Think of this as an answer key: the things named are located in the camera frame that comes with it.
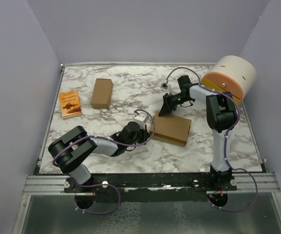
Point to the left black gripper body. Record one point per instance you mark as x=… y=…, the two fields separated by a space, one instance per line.
x=141 y=135

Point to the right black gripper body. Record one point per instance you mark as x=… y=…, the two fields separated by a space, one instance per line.
x=175 y=100

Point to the brown cardboard box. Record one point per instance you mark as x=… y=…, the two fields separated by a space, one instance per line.
x=172 y=129

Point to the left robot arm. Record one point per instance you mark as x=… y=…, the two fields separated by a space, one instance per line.
x=70 y=150

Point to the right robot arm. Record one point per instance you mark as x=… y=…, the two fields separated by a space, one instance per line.
x=221 y=115

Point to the small folded cardboard box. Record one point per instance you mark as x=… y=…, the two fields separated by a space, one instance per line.
x=102 y=94

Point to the white cylinder with coloured base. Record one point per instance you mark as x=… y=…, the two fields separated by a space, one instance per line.
x=231 y=74

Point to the orange book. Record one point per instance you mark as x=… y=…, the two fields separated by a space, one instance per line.
x=70 y=104

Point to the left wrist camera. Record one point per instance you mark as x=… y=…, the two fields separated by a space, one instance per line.
x=141 y=119

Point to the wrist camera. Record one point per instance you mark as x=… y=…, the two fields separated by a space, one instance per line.
x=166 y=88
x=141 y=119

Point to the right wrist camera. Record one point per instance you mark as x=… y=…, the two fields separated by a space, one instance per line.
x=166 y=88

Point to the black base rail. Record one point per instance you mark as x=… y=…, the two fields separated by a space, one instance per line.
x=149 y=187

